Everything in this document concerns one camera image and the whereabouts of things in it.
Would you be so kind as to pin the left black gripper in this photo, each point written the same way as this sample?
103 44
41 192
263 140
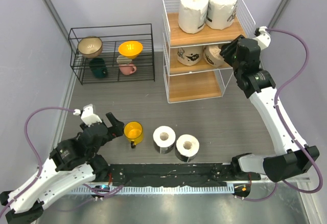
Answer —
117 129

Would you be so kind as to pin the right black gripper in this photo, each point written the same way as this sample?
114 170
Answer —
229 50

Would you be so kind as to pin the brown paper towel roll front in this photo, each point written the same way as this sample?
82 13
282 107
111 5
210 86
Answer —
212 55

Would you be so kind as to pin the brown paper towel roll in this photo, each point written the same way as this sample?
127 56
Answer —
212 55
189 56

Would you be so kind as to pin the brown paper towel roll back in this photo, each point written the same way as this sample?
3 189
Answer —
189 56

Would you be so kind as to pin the white roll dark wrap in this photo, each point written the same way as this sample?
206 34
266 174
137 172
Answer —
164 138
186 148

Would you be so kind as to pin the white towel roll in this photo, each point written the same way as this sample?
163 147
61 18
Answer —
192 15
221 13

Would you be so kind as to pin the white towel roll front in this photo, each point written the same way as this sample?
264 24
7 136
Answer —
221 13

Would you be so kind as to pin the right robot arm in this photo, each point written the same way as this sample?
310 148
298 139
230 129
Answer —
292 154

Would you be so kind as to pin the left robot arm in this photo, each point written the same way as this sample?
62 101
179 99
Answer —
72 163

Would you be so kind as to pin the pink mug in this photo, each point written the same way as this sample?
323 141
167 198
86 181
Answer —
127 69

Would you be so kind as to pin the dark green mug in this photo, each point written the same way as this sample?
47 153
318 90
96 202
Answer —
98 67

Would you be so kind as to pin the yellow bowl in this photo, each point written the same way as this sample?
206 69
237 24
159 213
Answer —
130 49

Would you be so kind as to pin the beige ceramic bowl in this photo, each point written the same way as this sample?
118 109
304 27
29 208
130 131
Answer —
90 47

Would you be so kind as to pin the yellow mug black handle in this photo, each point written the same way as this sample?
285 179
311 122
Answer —
134 133

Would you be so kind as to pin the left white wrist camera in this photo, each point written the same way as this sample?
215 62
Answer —
88 115

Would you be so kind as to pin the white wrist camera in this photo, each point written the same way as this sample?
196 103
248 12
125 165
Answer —
262 37
88 115

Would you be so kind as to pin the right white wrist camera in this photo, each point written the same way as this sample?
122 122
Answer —
262 37

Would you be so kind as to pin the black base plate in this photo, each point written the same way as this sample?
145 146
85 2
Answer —
176 175

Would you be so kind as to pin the white wire wooden shelf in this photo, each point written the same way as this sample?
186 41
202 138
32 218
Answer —
187 74

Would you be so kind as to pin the black wire dish rack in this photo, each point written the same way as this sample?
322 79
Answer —
112 37

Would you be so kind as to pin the aluminium rail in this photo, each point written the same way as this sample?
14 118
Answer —
106 184

